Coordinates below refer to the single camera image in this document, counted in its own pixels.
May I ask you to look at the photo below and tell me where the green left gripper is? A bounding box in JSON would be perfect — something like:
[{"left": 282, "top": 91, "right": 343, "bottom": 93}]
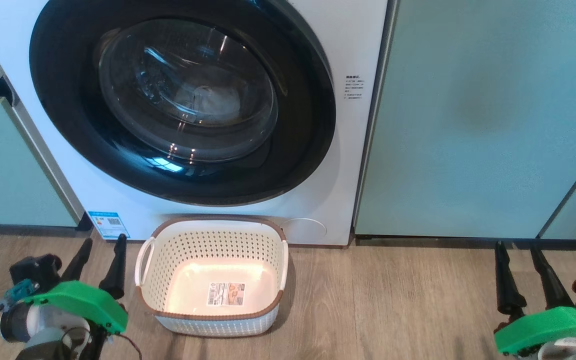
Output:
[{"left": 18, "top": 233, "right": 129, "bottom": 335}]

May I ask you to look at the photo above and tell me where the round white filter cover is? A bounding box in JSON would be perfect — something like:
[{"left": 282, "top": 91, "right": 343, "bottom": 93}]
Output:
[{"left": 282, "top": 217, "right": 328, "bottom": 242}]

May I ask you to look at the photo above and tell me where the black washing machine door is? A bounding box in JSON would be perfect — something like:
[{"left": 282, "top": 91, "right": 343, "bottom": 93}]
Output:
[{"left": 29, "top": 0, "right": 337, "bottom": 207}]

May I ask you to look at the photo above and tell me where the white perforated laundry basket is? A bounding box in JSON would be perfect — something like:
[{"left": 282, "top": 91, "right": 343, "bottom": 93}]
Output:
[{"left": 134, "top": 216, "right": 290, "bottom": 337}]

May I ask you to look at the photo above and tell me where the blue energy label sticker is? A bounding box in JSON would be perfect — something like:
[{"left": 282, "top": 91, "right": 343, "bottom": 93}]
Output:
[{"left": 87, "top": 211, "right": 131, "bottom": 240}]

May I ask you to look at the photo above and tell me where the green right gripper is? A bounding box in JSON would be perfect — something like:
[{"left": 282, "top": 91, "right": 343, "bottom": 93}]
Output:
[{"left": 494, "top": 241, "right": 576, "bottom": 356}]

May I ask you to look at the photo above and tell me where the white front-load washing machine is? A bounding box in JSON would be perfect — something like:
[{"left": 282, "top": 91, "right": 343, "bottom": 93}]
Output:
[{"left": 0, "top": 0, "right": 389, "bottom": 247}]

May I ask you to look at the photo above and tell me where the thin black looped cable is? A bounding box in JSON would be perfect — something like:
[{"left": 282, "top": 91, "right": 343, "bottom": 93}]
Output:
[{"left": 113, "top": 332, "right": 143, "bottom": 360}]

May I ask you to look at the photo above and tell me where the product label sticker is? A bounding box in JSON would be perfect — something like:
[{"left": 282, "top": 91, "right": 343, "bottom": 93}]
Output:
[{"left": 207, "top": 281, "right": 246, "bottom": 307}]

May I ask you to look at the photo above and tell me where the teal cable connector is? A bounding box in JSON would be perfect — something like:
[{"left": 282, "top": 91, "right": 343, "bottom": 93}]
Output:
[{"left": 0, "top": 279, "right": 39, "bottom": 311}]

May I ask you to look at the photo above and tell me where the wide pale green cabinet door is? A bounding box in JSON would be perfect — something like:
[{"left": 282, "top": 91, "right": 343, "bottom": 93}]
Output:
[{"left": 355, "top": 0, "right": 576, "bottom": 240}]

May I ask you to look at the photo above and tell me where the printed instruction text label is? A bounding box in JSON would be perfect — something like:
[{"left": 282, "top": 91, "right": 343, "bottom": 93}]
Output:
[{"left": 344, "top": 75, "right": 367, "bottom": 101}]

